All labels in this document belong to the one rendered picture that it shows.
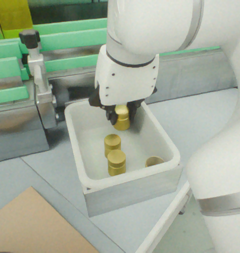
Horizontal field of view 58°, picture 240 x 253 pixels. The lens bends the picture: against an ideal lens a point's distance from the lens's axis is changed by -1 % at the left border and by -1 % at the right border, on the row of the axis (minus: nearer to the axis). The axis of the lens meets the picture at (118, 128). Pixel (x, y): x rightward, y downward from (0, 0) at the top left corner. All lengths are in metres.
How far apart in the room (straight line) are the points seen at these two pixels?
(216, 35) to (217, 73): 0.48
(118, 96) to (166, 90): 0.28
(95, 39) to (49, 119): 0.20
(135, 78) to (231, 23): 0.17
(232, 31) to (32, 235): 0.37
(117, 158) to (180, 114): 0.28
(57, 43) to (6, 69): 0.13
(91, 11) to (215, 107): 0.45
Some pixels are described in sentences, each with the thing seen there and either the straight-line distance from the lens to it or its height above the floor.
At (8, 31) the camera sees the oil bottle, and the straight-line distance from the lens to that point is 0.52.
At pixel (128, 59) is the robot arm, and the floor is 0.99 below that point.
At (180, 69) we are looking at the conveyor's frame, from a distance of 0.62.
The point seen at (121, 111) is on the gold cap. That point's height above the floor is 0.85.
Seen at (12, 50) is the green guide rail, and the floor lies 0.95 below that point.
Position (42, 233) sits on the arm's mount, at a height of 0.77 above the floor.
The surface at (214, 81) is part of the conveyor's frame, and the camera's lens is 0.72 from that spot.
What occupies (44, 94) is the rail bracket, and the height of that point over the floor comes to 0.90.
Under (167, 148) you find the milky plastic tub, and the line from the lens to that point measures 0.40.
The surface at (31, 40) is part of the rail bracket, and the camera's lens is 0.37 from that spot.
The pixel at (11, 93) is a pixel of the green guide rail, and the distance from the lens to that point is 0.44.
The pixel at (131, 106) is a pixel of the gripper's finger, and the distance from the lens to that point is 0.44.
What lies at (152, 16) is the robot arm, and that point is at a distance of 0.19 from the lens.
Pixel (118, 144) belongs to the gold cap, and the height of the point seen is 0.81.
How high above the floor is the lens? 1.12
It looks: 42 degrees down
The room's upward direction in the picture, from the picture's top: straight up
